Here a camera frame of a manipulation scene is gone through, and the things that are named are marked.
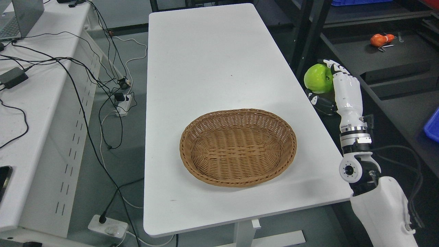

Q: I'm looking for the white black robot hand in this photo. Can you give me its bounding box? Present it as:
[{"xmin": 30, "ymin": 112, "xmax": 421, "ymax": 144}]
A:
[{"xmin": 306, "ymin": 59, "xmax": 367, "ymax": 132}]

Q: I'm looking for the green apple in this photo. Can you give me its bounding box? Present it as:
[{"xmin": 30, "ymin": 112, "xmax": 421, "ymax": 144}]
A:
[{"xmin": 303, "ymin": 63, "xmax": 333, "ymax": 94}]

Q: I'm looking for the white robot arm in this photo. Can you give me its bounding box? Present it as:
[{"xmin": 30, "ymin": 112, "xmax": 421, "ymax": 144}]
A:
[{"xmin": 339, "ymin": 114, "xmax": 418, "ymax": 247}]

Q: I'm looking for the orange toy on shelf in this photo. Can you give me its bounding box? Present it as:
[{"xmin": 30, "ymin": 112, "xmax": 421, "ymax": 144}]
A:
[{"xmin": 370, "ymin": 33, "xmax": 395, "ymax": 47}]

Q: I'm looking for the black shelf unit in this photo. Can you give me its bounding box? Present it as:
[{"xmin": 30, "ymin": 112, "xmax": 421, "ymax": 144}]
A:
[{"xmin": 275, "ymin": 0, "xmax": 438, "ymax": 247}]

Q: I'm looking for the blue plastic tray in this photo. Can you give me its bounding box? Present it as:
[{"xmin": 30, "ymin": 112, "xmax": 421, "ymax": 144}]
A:
[{"xmin": 424, "ymin": 108, "xmax": 439, "ymax": 143}]

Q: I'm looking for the brown wicker basket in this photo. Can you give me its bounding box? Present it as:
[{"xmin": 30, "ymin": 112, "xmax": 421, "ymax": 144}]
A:
[{"xmin": 180, "ymin": 108, "xmax": 297, "ymax": 187}]

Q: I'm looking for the white standing desk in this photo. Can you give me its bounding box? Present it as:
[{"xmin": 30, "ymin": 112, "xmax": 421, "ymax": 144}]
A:
[{"xmin": 143, "ymin": 3, "xmax": 352, "ymax": 237}]

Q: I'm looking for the white power strip with plugs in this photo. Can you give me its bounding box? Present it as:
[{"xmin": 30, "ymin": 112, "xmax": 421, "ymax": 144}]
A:
[{"xmin": 114, "ymin": 92, "xmax": 133, "ymax": 117}]

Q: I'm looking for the white floor power strip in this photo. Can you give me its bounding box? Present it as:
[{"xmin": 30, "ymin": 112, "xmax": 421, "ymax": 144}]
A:
[{"xmin": 87, "ymin": 215, "xmax": 128, "ymax": 238}]

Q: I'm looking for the white side table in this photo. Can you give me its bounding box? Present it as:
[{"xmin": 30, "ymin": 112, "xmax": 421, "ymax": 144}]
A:
[{"xmin": 0, "ymin": 1, "xmax": 102, "ymax": 242}]

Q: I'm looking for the black power adapter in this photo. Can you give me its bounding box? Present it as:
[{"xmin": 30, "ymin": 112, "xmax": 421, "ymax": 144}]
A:
[{"xmin": 0, "ymin": 67, "xmax": 28, "ymax": 89}]

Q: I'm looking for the grey laptop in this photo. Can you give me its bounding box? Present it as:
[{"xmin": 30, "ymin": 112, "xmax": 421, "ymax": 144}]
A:
[{"xmin": 0, "ymin": 0, "xmax": 45, "ymax": 42}]

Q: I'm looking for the black smartphone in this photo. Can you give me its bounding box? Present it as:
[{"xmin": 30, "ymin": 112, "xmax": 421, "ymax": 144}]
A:
[{"xmin": 0, "ymin": 166, "xmax": 13, "ymax": 201}]

